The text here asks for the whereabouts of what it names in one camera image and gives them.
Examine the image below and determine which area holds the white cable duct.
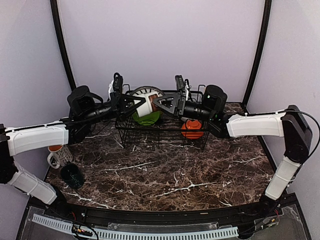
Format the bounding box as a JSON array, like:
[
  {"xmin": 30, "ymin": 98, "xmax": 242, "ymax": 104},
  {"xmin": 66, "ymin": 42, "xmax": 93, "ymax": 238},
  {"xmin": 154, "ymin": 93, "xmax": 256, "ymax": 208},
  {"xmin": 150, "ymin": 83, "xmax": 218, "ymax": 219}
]
[{"xmin": 32, "ymin": 214, "xmax": 239, "ymax": 240}]

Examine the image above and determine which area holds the white brown-band cup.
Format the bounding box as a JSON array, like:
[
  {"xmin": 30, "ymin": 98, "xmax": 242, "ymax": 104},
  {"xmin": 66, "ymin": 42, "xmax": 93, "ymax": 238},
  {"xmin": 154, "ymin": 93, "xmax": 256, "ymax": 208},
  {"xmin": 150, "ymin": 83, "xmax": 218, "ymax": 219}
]
[{"xmin": 133, "ymin": 91, "xmax": 160, "ymax": 118}]

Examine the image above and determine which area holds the black front rail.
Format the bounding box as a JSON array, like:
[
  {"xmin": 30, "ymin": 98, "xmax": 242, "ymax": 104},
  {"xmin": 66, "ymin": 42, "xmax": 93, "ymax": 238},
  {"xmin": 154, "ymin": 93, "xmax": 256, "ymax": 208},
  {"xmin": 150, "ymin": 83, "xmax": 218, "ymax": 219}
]
[{"xmin": 52, "ymin": 202, "xmax": 283, "ymax": 227}]

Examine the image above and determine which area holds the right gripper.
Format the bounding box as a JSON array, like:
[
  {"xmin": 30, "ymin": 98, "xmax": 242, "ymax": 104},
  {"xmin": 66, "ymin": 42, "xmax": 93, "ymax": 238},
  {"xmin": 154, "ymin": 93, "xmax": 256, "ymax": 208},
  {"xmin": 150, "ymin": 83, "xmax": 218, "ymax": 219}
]
[{"xmin": 153, "ymin": 92, "xmax": 215, "ymax": 122}]

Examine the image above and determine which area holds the orange bowl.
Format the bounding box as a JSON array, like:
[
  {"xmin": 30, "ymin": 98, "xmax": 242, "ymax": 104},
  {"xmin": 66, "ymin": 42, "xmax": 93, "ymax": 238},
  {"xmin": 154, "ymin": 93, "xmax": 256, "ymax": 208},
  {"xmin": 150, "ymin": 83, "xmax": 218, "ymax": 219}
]
[{"xmin": 181, "ymin": 119, "xmax": 204, "ymax": 140}]

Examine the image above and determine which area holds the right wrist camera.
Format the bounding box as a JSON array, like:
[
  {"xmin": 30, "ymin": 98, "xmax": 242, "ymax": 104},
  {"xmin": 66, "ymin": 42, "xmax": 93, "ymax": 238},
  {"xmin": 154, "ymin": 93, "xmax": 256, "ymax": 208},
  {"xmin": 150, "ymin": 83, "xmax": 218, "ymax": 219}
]
[{"xmin": 174, "ymin": 75, "xmax": 191, "ymax": 99}]

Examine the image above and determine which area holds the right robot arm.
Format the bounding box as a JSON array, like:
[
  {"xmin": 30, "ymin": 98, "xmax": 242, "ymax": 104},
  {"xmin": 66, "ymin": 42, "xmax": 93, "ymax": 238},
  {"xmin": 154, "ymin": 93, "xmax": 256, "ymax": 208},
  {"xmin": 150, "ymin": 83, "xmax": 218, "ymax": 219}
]
[{"xmin": 152, "ymin": 85, "xmax": 313, "ymax": 217}]

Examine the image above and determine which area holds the patterned white mug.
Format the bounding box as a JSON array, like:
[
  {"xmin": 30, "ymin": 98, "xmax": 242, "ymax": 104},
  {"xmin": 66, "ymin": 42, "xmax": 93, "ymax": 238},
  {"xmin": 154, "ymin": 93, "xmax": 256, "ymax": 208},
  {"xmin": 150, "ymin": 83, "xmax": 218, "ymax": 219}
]
[{"xmin": 47, "ymin": 145, "xmax": 73, "ymax": 169}]

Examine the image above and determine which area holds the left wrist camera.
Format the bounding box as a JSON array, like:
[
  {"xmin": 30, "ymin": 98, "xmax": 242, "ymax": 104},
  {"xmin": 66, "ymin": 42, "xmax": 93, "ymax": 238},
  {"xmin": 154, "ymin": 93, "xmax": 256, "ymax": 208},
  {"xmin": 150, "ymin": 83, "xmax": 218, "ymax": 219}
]
[{"xmin": 108, "ymin": 72, "xmax": 123, "ymax": 97}]

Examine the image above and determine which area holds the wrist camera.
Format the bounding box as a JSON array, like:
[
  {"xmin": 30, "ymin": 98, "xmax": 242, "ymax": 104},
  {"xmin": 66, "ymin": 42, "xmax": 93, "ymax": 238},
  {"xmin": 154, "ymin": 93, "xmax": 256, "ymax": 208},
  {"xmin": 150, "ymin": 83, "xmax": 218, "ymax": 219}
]
[
  {"xmin": 174, "ymin": 75, "xmax": 191, "ymax": 99},
  {"xmin": 108, "ymin": 72, "xmax": 123, "ymax": 97}
]

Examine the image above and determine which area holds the green plastic plate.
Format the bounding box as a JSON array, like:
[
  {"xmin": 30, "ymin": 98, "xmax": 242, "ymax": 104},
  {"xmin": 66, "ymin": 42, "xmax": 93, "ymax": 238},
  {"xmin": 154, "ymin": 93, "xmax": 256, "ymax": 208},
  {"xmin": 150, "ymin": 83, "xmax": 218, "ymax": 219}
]
[{"xmin": 132, "ymin": 111, "xmax": 161, "ymax": 126}]

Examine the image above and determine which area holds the black wire dish rack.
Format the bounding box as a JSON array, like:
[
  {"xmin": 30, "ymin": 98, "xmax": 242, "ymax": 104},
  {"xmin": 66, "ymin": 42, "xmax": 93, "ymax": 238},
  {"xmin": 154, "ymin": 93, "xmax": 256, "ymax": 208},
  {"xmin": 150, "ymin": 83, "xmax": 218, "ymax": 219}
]
[{"xmin": 114, "ymin": 84, "xmax": 219, "ymax": 151}]

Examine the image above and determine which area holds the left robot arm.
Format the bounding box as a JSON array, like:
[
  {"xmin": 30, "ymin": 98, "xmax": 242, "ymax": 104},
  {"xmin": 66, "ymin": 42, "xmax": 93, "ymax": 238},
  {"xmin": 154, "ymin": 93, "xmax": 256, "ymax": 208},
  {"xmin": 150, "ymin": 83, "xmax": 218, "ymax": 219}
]
[{"xmin": 0, "ymin": 85, "xmax": 146, "ymax": 218}]

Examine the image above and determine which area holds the blue striped white plate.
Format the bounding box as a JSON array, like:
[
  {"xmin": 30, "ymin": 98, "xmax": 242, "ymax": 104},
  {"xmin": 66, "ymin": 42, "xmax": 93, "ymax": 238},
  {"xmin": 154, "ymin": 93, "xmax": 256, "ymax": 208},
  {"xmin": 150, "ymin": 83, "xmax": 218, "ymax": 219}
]
[{"xmin": 130, "ymin": 86, "xmax": 165, "ymax": 97}]

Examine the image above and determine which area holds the dark green mug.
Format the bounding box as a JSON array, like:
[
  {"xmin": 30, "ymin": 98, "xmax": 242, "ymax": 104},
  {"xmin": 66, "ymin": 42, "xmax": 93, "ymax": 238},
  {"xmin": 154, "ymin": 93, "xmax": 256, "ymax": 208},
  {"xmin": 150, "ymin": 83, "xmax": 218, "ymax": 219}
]
[{"xmin": 60, "ymin": 163, "xmax": 85, "ymax": 190}]

